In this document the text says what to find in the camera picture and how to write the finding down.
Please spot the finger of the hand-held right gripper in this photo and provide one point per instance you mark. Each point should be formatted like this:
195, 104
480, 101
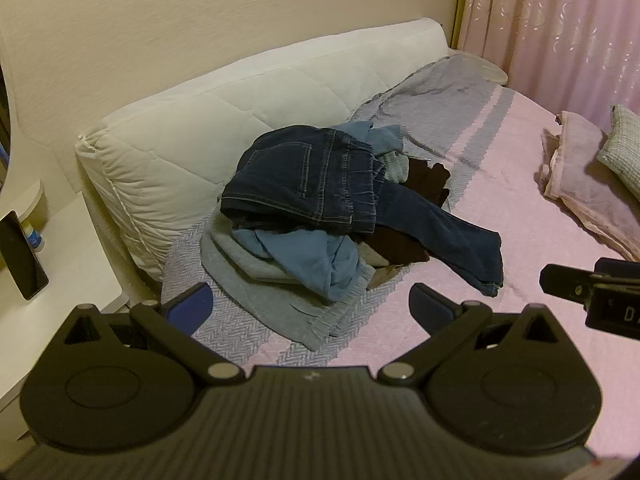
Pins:
565, 281

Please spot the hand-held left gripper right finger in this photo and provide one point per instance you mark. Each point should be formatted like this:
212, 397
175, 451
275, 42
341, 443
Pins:
429, 306

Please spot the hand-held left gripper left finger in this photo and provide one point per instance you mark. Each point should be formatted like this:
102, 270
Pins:
192, 306

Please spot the black garment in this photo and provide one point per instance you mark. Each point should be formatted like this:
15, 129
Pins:
425, 180

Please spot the dark blue jeans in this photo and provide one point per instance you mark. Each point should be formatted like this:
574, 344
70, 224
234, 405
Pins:
300, 175

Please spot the dark brown garment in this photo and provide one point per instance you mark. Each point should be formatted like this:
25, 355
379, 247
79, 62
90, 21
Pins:
395, 250

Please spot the grey knit garment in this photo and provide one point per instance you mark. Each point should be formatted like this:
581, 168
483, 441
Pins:
260, 300

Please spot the pink and grey striped bedspread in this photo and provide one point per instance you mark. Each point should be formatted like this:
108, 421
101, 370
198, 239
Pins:
475, 220

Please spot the white nightstand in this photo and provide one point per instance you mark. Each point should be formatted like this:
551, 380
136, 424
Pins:
75, 260

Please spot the light blue garment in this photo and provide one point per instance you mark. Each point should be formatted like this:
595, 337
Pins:
310, 255

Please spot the grey-green checked pillow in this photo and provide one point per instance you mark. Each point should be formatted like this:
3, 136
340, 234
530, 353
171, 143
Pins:
625, 150

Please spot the small blue-capped bottle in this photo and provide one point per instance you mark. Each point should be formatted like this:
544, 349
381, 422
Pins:
34, 237

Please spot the black smartphone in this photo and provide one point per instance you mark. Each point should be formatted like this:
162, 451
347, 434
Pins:
22, 255

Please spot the white quilted headboard cushion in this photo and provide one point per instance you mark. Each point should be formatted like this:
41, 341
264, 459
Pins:
200, 125

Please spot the white flat round cushion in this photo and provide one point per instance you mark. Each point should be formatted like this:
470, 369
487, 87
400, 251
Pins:
482, 67

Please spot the pink curtain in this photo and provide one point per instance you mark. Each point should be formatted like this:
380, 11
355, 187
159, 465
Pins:
550, 20

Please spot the white curved mirror frame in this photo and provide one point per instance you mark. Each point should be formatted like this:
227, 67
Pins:
17, 160

